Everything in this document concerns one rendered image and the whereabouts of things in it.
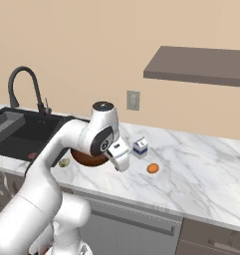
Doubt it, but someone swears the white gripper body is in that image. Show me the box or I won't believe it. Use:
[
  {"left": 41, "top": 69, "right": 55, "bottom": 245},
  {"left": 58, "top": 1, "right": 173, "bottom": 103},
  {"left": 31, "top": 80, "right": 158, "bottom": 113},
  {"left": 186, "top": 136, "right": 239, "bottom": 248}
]
[{"left": 107, "top": 144, "right": 130, "bottom": 173}]

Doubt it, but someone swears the blue and white milk carton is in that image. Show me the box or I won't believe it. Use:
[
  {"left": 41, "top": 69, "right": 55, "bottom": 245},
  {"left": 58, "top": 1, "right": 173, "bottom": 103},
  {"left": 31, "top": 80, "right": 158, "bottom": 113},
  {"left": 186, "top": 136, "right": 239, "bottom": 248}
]
[{"left": 131, "top": 136, "right": 149, "bottom": 160}]

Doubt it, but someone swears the brown bowl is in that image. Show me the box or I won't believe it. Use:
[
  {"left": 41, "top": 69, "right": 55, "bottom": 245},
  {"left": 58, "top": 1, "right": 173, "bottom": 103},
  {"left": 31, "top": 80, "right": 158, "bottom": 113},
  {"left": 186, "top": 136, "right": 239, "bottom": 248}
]
[{"left": 70, "top": 147, "right": 110, "bottom": 168}]

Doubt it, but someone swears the black sink basin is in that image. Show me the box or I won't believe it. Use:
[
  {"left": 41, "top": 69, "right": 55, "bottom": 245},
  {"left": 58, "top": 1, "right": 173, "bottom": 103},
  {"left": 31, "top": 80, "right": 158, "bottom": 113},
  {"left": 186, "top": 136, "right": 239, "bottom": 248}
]
[{"left": 0, "top": 107, "right": 90, "bottom": 167}]

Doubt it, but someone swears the orange egg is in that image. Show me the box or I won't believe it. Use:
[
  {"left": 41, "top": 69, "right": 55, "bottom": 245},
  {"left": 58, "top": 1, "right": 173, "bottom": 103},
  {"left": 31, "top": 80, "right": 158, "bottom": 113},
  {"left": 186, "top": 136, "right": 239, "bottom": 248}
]
[{"left": 146, "top": 162, "right": 159, "bottom": 174}]

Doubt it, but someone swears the pale green round food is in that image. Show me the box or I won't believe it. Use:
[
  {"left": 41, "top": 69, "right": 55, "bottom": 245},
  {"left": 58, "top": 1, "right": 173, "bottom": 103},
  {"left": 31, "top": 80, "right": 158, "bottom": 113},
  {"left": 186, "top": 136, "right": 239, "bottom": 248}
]
[{"left": 58, "top": 157, "right": 72, "bottom": 168}]

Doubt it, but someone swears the grey dishwasher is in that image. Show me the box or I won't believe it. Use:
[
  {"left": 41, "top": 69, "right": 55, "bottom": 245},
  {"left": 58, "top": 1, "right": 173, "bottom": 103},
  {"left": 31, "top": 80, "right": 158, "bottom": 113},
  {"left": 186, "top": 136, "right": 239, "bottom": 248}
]
[{"left": 72, "top": 191, "right": 184, "bottom": 255}]

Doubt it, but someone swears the brown drawer front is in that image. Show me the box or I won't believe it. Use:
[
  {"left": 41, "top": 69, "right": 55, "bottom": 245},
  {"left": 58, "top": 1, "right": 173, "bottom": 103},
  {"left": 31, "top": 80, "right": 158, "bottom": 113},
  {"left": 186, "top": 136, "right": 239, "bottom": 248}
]
[{"left": 174, "top": 217, "right": 240, "bottom": 255}]

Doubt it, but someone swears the black curved tap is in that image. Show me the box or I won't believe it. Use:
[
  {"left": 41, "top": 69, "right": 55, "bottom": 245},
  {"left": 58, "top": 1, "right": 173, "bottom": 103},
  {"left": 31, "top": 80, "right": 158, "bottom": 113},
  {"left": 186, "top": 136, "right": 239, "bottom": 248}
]
[{"left": 7, "top": 66, "right": 53, "bottom": 117}]

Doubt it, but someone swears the brown cupboard door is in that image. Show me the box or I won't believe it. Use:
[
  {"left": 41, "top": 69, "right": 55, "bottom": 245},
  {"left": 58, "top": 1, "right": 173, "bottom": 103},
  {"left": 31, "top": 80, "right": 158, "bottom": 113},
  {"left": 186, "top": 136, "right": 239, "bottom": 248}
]
[{"left": 0, "top": 169, "right": 26, "bottom": 223}]

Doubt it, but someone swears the grey wall socket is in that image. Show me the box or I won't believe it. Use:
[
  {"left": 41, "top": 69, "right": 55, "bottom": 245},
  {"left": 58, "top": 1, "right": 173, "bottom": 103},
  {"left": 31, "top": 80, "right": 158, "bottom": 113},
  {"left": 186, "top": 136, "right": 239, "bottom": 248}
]
[{"left": 125, "top": 90, "right": 141, "bottom": 112}]

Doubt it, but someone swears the grey dishwasher handle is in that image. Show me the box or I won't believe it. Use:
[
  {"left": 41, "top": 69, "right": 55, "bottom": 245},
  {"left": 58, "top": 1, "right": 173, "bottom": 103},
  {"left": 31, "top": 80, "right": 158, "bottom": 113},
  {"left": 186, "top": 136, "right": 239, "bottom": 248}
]
[{"left": 91, "top": 209, "right": 176, "bottom": 237}]

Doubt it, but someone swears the brown wall shelf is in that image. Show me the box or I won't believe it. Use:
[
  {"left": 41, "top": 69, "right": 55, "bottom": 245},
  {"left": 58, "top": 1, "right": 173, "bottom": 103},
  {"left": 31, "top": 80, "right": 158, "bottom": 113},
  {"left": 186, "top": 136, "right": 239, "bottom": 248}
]
[{"left": 142, "top": 45, "right": 240, "bottom": 89}]

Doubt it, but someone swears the grey drawer handle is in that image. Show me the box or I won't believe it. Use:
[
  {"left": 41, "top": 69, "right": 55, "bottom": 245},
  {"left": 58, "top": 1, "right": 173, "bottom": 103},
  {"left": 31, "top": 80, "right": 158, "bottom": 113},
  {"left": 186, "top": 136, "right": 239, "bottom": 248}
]
[{"left": 207, "top": 238, "right": 240, "bottom": 255}]

